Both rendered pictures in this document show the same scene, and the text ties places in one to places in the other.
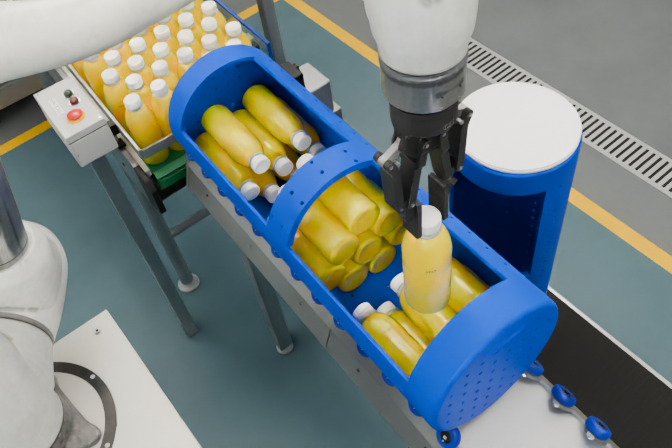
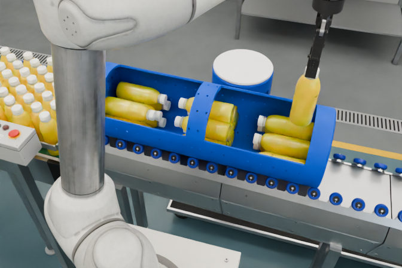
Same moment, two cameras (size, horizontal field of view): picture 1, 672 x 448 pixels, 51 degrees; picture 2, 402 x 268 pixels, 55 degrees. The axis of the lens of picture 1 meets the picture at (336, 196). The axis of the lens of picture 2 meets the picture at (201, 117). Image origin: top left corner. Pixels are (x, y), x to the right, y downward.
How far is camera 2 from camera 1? 0.74 m
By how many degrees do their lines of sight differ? 30
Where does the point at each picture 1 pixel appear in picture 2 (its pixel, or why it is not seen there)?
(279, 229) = (196, 133)
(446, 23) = not seen: outside the picture
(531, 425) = (334, 175)
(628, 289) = not seen: hidden behind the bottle
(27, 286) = (113, 198)
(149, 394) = (181, 243)
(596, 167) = not seen: hidden behind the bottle
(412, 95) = not seen: outside the picture
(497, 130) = (238, 70)
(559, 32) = (173, 57)
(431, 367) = (317, 149)
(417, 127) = (337, 8)
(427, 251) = (316, 84)
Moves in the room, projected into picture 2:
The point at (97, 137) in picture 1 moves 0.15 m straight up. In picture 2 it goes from (32, 143) to (19, 112)
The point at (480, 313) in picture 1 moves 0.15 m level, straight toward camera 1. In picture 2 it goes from (323, 118) to (353, 149)
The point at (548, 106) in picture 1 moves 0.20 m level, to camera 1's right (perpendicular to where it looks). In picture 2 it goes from (249, 55) to (276, 40)
